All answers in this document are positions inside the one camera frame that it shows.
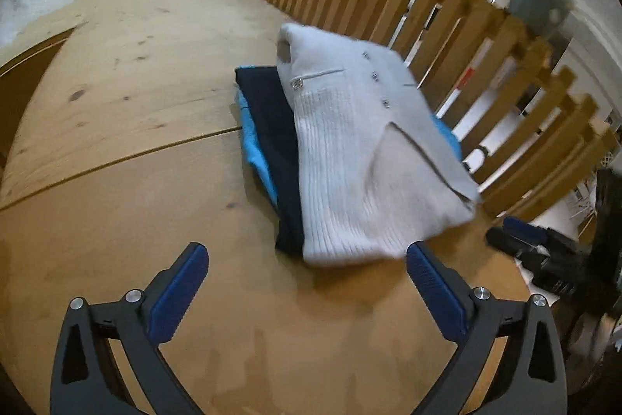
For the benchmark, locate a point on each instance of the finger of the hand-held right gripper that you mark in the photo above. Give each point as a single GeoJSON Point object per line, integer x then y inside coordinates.
{"type": "Point", "coordinates": [505, 241]}
{"type": "Point", "coordinates": [525, 230]}

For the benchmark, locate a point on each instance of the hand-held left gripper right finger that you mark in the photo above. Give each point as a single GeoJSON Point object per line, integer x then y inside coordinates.
{"type": "Point", "coordinates": [432, 293]}

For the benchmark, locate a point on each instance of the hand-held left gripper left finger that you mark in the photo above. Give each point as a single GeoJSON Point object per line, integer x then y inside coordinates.
{"type": "Point", "coordinates": [180, 293]}

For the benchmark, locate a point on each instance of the white knit cardigan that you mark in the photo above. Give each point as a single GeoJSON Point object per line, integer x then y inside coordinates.
{"type": "Point", "coordinates": [364, 142]}

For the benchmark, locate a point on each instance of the person's right forearm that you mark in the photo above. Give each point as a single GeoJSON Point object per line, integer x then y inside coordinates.
{"type": "Point", "coordinates": [610, 240]}

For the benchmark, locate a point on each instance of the light blue folded garment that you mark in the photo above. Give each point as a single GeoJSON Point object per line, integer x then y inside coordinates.
{"type": "Point", "coordinates": [252, 142]}

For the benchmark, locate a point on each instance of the navy folded garment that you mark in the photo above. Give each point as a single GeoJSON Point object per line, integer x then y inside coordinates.
{"type": "Point", "coordinates": [272, 128]}

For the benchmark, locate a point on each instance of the grey-blue fluffy plant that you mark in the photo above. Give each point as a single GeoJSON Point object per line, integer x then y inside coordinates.
{"type": "Point", "coordinates": [539, 1]}

